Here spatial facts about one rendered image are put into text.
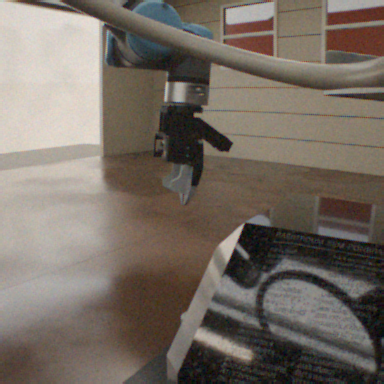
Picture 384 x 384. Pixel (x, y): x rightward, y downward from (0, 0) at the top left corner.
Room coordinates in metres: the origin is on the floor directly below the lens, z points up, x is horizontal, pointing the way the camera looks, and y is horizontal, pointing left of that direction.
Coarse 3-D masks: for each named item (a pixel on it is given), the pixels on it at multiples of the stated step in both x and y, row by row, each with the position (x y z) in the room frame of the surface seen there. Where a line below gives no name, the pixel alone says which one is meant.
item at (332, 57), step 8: (328, 56) 0.40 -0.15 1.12; (336, 56) 0.40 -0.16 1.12; (344, 56) 0.40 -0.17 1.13; (352, 56) 0.40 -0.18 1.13; (360, 56) 0.40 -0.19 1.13; (368, 56) 0.41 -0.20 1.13; (352, 88) 0.35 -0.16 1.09; (360, 88) 0.34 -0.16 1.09; (368, 88) 0.33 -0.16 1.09; (376, 88) 0.32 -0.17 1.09; (344, 96) 0.40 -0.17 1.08; (352, 96) 0.40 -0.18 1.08; (360, 96) 0.39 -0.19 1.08; (368, 96) 0.38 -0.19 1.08; (376, 96) 0.37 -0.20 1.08
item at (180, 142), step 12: (168, 108) 0.76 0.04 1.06; (180, 108) 0.76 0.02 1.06; (192, 108) 0.76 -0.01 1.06; (168, 120) 0.78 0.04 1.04; (180, 120) 0.78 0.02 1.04; (192, 120) 0.79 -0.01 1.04; (168, 132) 0.78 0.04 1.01; (180, 132) 0.78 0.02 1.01; (192, 132) 0.79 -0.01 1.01; (168, 144) 0.74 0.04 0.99; (180, 144) 0.76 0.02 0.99; (192, 144) 0.77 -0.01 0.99; (156, 156) 0.80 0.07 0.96; (168, 156) 0.74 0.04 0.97; (180, 156) 0.76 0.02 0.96; (192, 156) 0.77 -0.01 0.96
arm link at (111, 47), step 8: (112, 40) 0.70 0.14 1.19; (112, 48) 0.70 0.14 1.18; (112, 56) 0.71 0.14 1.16; (120, 56) 0.69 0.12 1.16; (168, 56) 0.74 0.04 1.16; (112, 64) 0.73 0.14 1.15; (120, 64) 0.73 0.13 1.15; (128, 64) 0.71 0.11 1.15; (144, 64) 0.70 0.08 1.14; (152, 64) 0.74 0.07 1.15; (160, 64) 0.75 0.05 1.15; (168, 64) 0.75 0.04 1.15
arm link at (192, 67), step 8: (184, 24) 0.75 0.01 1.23; (192, 24) 0.75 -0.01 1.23; (192, 32) 0.75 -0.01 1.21; (200, 32) 0.75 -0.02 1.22; (208, 32) 0.77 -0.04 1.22; (176, 56) 0.74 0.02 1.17; (184, 56) 0.75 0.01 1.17; (192, 56) 0.75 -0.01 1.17; (176, 64) 0.75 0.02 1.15; (184, 64) 0.75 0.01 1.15; (192, 64) 0.75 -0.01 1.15; (200, 64) 0.76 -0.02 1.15; (208, 64) 0.77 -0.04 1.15; (168, 72) 0.78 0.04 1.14; (176, 72) 0.76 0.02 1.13; (184, 72) 0.75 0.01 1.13; (192, 72) 0.75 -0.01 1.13; (200, 72) 0.76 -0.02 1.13; (208, 72) 0.78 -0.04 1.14; (168, 80) 0.78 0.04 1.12; (176, 80) 0.76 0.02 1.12; (184, 80) 0.75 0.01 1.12; (192, 80) 0.75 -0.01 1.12; (200, 80) 0.76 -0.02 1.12; (208, 80) 0.78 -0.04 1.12
